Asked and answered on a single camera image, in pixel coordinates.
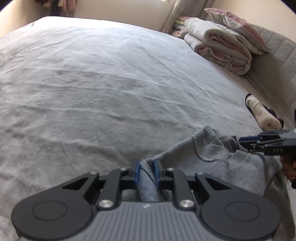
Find grey quilted headboard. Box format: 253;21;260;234
242;23;296;135

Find folded cream and black garment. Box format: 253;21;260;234
245;93;284;131

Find pink and grey pillow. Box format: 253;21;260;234
204;8;270;55

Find grey knit sweater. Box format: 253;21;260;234
138;126;296;241

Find hanging dark and pink clothes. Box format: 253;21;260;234
35;0;78;12

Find folded white and pink quilt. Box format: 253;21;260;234
184;17;252;75

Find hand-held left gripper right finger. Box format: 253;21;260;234
153;159;229;211

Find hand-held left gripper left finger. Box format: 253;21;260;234
62;159;140;211

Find pink cloth bundle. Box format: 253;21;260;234
171;16;189;39

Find person's right hand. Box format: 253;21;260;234
281;160;296;186

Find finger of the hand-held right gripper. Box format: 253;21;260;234
239;136;263;143
240;141;265;153

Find bed with grey sheet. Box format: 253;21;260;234
0;16;296;241

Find sheer curtain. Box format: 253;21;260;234
159;0;207;35

